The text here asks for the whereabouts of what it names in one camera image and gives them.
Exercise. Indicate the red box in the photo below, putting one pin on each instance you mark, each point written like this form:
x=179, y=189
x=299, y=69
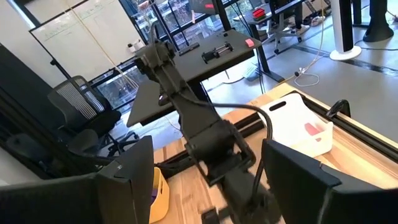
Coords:
x=258, y=13

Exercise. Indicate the black desk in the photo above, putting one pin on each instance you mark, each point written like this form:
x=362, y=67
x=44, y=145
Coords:
x=224, y=67

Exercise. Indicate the white tower fan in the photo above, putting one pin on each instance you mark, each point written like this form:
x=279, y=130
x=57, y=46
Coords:
x=345, y=54

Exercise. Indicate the black round stand base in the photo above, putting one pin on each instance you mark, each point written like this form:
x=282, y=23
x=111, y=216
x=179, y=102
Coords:
x=377, y=31

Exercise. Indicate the black table clamp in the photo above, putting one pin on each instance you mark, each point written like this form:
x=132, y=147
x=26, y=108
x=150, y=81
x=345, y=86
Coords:
x=339, y=105

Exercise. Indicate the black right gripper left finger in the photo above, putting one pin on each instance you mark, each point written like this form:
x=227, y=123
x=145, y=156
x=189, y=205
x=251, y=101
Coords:
x=124, y=193

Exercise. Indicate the black bar clamp tool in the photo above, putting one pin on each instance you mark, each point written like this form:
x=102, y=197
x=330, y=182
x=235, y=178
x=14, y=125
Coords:
x=214, y=54

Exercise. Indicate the grey background chair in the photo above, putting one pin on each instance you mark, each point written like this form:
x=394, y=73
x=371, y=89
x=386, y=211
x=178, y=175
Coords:
x=284, y=28

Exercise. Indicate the pink block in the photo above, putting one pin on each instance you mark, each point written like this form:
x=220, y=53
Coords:
x=312, y=129
x=249, y=43

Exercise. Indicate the black flat bar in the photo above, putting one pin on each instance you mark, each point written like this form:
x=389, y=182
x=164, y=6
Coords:
x=189, y=49

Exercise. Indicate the white plastic bin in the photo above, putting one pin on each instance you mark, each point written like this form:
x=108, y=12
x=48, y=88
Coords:
x=289, y=130

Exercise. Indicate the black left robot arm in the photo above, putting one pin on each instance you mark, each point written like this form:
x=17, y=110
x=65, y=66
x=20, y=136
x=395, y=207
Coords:
x=192, y=115

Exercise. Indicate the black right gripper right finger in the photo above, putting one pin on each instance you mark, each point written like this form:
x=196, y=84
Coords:
x=304, y=193

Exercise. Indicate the yellow plastic bin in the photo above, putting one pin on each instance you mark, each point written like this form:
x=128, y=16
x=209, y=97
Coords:
x=161, y=199

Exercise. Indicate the black computer mouse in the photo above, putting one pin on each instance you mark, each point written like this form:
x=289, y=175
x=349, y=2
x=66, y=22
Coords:
x=163, y=100

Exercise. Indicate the black mesh office chair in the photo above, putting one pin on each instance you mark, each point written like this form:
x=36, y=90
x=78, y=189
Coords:
x=90, y=121

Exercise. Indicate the whiteboard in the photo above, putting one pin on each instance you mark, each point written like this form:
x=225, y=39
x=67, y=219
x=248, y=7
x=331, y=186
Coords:
x=87, y=40

